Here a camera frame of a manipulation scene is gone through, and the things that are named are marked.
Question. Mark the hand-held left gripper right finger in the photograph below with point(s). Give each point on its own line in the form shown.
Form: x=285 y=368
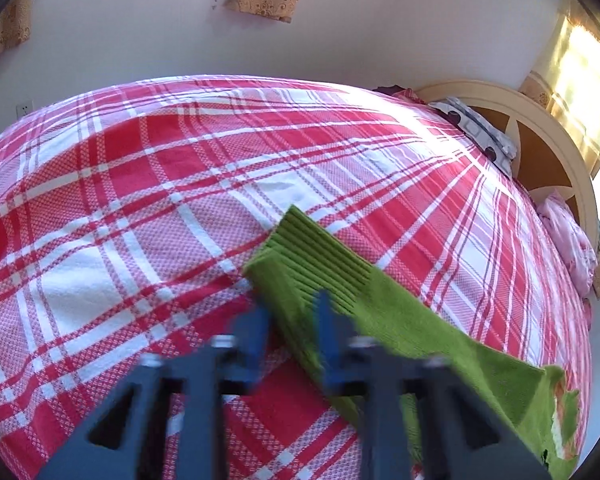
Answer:
x=330 y=355

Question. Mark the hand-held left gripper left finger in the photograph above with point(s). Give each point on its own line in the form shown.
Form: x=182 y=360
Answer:
x=254 y=346

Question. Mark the green knit sweater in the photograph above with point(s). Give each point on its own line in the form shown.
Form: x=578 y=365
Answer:
x=430 y=320

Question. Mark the red plaid bed sheet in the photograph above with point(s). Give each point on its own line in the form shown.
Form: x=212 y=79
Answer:
x=130 y=185

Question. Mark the pink pillow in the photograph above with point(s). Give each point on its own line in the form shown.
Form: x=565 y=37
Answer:
x=570 y=240

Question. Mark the grey patterned pillow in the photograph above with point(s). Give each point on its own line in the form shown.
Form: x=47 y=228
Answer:
x=480 y=130

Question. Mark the dark red cloth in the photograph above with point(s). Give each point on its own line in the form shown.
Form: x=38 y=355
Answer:
x=395 y=92

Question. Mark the cream wooden headboard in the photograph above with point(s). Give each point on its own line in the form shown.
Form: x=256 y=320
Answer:
x=517 y=132

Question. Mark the white wall socket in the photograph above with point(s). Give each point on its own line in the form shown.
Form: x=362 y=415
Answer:
x=24 y=108

